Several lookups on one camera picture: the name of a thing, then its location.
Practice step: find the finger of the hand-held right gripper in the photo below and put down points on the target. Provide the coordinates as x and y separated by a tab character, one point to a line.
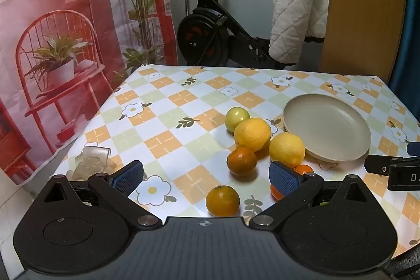
377	164
415	148

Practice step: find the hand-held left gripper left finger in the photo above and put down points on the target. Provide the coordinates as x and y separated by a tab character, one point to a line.
126	179

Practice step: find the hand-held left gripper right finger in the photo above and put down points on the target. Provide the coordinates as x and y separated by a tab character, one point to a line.
283	180

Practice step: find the yellow lemon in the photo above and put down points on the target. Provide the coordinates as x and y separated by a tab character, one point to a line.
287	149
252	134

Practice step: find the dark orange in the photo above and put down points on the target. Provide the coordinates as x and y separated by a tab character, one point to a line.
242	161

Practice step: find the beige round plate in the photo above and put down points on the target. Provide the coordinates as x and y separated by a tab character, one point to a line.
325	125

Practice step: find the clear plastic object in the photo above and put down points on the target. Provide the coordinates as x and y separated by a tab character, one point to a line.
90	162

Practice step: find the floral checked tablecloth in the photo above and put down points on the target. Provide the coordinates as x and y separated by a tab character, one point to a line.
183	142

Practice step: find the green apple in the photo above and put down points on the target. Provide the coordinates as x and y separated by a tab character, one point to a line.
236	117

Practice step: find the blue cloth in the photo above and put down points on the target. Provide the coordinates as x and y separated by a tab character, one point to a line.
411	37

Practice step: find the round wooden board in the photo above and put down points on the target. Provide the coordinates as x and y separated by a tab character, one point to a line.
361	4

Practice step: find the black exercise bike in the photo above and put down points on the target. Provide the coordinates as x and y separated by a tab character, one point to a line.
210	34

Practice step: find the white quilted jacket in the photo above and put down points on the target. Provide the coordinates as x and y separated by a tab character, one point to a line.
292	11

